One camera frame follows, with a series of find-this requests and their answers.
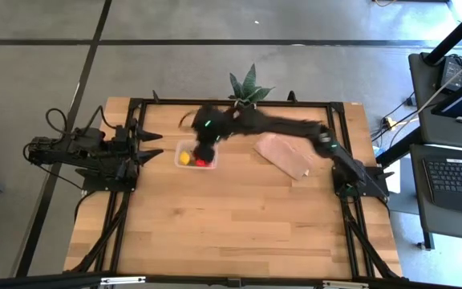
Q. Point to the black frame clamp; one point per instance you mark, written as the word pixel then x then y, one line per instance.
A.
pixel 292 96
pixel 155 96

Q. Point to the green snake plant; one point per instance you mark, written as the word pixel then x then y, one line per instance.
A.
pixel 249 84

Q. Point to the black diagonal post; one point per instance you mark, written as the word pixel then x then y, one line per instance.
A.
pixel 455 34

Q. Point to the white plant pot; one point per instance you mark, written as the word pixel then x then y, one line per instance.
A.
pixel 237 105

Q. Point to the black desk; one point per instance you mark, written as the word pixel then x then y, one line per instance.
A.
pixel 435 225
pixel 427 128

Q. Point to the black floor bar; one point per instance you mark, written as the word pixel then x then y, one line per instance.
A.
pixel 399 148

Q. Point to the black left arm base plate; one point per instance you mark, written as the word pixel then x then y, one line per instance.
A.
pixel 94 185

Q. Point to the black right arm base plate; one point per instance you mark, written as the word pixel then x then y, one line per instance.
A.
pixel 337 188

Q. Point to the yellow lemon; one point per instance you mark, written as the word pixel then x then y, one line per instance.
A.
pixel 184 157

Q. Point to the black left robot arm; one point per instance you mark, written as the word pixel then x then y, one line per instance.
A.
pixel 66 154

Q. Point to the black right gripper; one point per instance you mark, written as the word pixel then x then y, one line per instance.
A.
pixel 213 124

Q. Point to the clear plastic tupperware container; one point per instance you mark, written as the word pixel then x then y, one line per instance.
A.
pixel 181 145

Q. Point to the red strawberry with leafy stem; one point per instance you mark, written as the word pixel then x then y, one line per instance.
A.
pixel 201 163

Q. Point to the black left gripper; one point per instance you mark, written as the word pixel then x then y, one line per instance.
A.
pixel 126 148

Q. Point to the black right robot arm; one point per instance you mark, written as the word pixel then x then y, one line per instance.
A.
pixel 287 124

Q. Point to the black laptop keyboard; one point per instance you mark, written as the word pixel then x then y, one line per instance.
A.
pixel 455 180

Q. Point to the black aluminium table frame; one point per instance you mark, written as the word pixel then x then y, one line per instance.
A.
pixel 167 102

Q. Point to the silver frame bracket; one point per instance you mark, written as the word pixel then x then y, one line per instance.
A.
pixel 122 281
pixel 345 285

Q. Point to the black power adapter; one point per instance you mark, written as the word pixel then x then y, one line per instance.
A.
pixel 453 72

